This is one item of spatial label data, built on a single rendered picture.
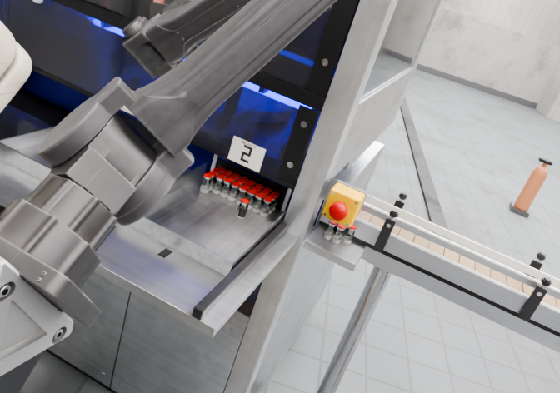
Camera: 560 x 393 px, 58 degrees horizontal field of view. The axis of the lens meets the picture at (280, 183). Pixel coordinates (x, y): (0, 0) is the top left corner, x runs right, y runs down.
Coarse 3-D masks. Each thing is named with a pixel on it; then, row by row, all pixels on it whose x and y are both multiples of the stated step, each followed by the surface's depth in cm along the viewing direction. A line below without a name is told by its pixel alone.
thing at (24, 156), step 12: (36, 132) 120; (48, 132) 124; (0, 144) 111; (12, 144) 115; (24, 144) 119; (36, 144) 122; (0, 156) 112; (12, 156) 110; (24, 156) 109; (36, 156) 117; (24, 168) 110; (36, 168) 109; (48, 168) 107
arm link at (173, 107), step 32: (256, 0) 48; (288, 0) 47; (320, 0) 48; (224, 32) 47; (256, 32) 46; (288, 32) 48; (192, 64) 46; (224, 64) 46; (256, 64) 47; (96, 96) 47; (128, 96) 45; (160, 96) 45; (192, 96) 46; (224, 96) 47; (64, 128) 45; (96, 128) 43; (160, 128) 46; (192, 128) 47; (64, 160) 44; (160, 160) 48; (192, 160) 49; (160, 192) 47; (128, 224) 48
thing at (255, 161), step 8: (232, 144) 119; (240, 144) 118; (248, 144) 117; (232, 152) 120; (240, 152) 119; (248, 152) 118; (256, 152) 117; (264, 152) 116; (232, 160) 120; (240, 160) 119; (248, 160) 119; (256, 160) 118; (256, 168) 118
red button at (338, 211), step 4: (332, 204) 111; (336, 204) 110; (340, 204) 110; (344, 204) 111; (332, 208) 110; (336, 208) 110; (340, 208) 110; (344, 208) 110; (332, 212) 111; (336, 212) 110; (340, 212) 110; (344, 212) 110; (332, 216) 111; (336, 216) 111; (340, 216) 110; (344, 216) 110; (336, 220) 111; (340, 220) 111
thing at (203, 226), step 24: (168, 192) 119; (192, 192) 123; (144, 216) 102; (168, 216) 111; (192, 216) 114; (216, 216) 117; (168, 240) 101; (192, 240) 105; (216, 240) 108; (240, 240) 111; (216, 264) 98
